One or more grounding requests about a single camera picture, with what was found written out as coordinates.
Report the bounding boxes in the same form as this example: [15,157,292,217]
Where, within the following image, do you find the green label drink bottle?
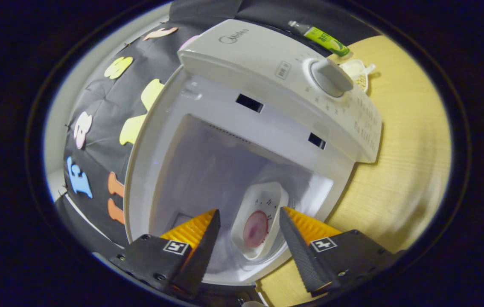
[288,20,350,58]

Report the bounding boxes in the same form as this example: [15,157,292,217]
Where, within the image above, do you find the pink meat slice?
[243,210,269,249]

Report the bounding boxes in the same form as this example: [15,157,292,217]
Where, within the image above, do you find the white rectangular food plate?
[230,181,289,261]

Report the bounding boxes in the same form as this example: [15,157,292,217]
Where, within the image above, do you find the white microwave oven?
[123,19,382,285]

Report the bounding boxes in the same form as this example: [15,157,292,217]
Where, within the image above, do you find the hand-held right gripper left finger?
[111,209,221,298]

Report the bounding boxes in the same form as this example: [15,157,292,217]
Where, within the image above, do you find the white divided bean dish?
[339,59,376,94]

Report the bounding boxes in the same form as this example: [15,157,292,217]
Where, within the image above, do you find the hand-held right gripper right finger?
[279,207,400,295]

